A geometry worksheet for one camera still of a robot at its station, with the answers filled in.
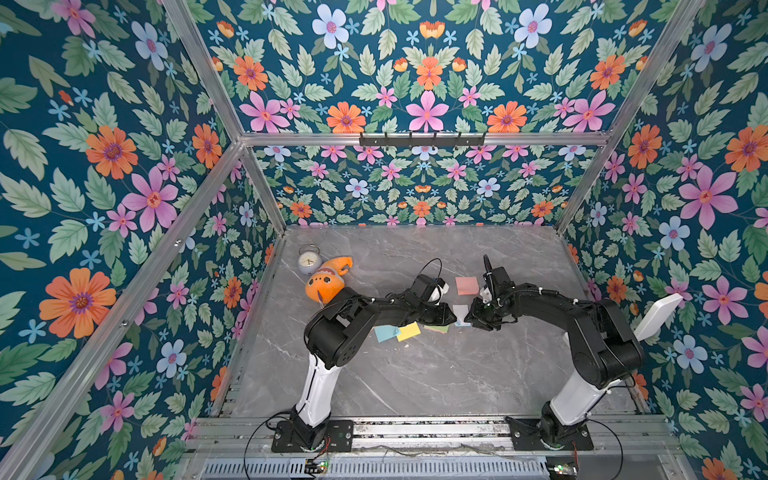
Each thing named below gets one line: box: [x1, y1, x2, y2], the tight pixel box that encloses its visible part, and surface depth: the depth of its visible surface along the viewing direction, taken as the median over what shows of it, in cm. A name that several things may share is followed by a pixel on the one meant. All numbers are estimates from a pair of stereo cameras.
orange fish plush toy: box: [305, 256, 353, 305], surface depth 97 cm
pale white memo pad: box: [452, 304, 471, 327], surface depth 95 cm
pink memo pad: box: [455, 276, 479, 295], surface depth 106 cm
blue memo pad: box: [374, 325, 400, 343], surface depth 93 cm
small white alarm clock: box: [298, 244, 323, 276], surface depth 107 cm
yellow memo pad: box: [396, 321, 421, 342], surface depth 92 cm
